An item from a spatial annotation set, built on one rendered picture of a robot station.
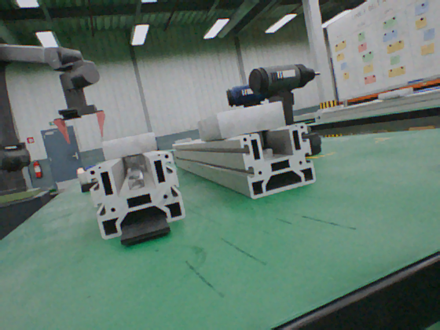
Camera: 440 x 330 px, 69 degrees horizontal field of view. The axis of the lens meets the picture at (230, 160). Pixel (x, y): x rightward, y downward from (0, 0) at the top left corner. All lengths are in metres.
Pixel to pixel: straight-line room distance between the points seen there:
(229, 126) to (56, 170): 11.89
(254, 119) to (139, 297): 0.34
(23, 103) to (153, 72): 4.42
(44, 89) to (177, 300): 12.40
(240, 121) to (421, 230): 0.31
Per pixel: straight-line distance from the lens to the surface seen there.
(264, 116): 0.51
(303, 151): 0.46
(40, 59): 1.20
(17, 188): 1.44
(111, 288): 0.27
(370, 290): 0.20
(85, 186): 1.05
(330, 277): 0.21
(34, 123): 12.47
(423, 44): 3.69
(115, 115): 12.30
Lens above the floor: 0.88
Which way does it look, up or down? 5 degrees down
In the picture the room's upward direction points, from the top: 12 degrees counter-clockwise
